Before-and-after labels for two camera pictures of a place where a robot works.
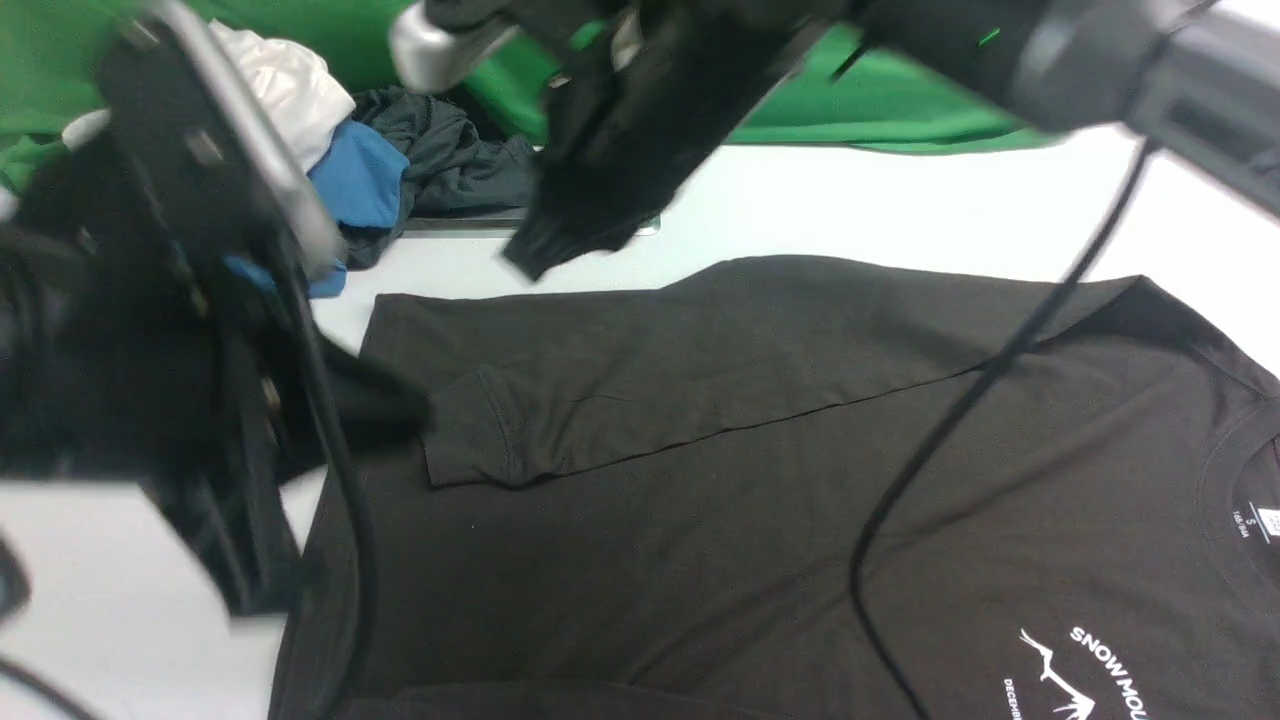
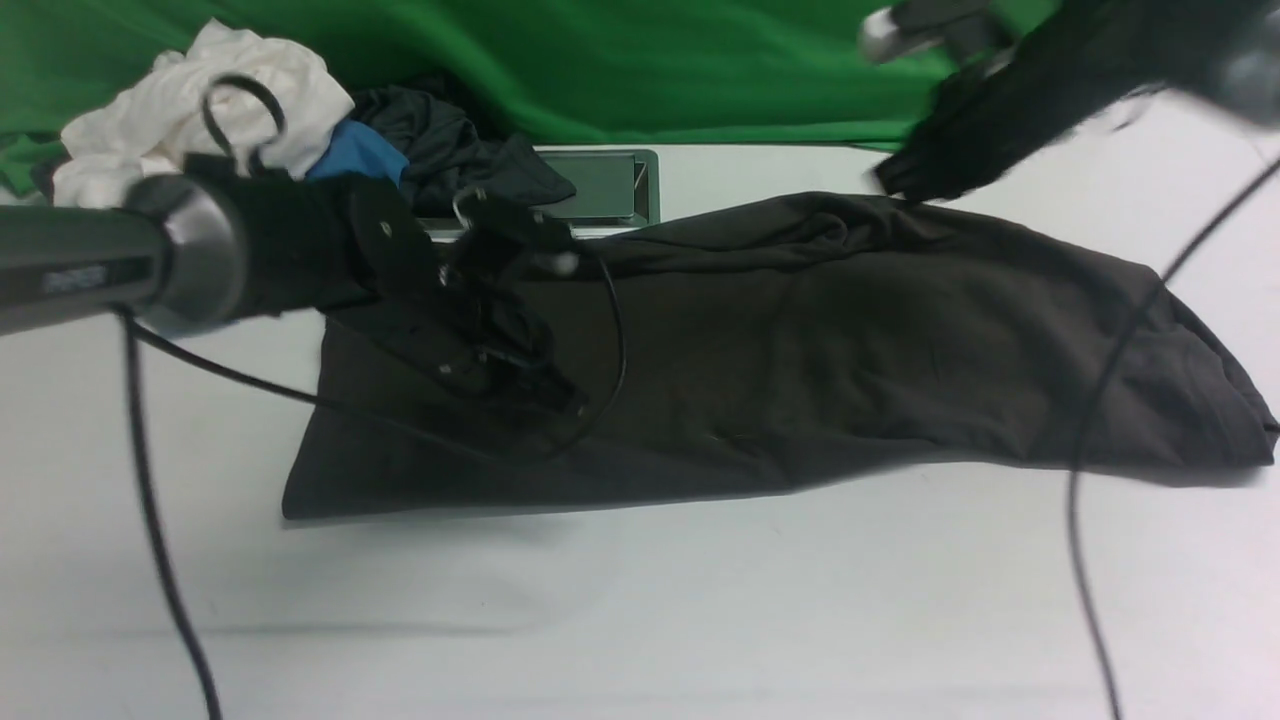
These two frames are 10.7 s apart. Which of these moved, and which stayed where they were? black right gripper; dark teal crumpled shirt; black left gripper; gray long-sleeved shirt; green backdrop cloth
Moved: black left gripper; gray long-sleeved shirt; black right gripper
Stayed: dark teal crumpled shirt; green backdrop cloth
